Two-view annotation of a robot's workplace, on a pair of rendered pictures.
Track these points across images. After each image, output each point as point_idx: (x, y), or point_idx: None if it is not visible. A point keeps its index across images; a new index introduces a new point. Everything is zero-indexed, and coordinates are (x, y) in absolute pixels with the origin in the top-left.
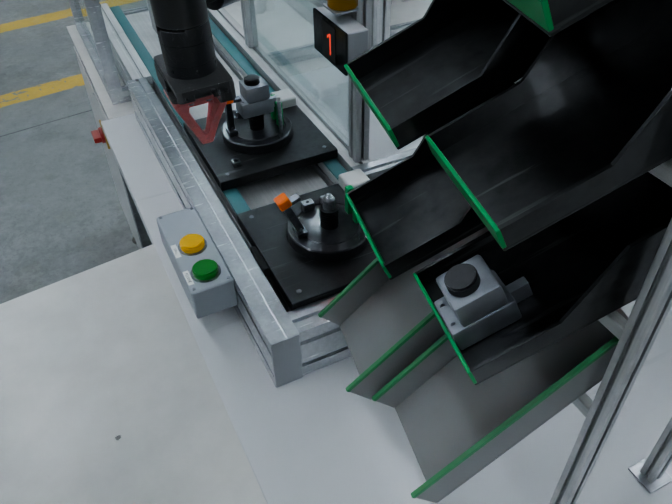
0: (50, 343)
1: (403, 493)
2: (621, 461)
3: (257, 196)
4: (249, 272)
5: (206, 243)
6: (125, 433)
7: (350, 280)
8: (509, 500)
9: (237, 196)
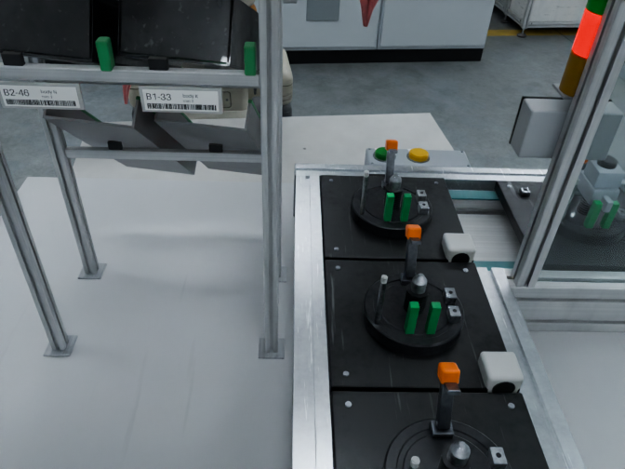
0: (392, 139)
1: (176, 226)
2: (85, 337)
3: (498, 223)
4: (372, 172)
5: (417, 162)
6: (305, 151)
7: (325, 205)
8: (126, 265)
9: (484, 196)
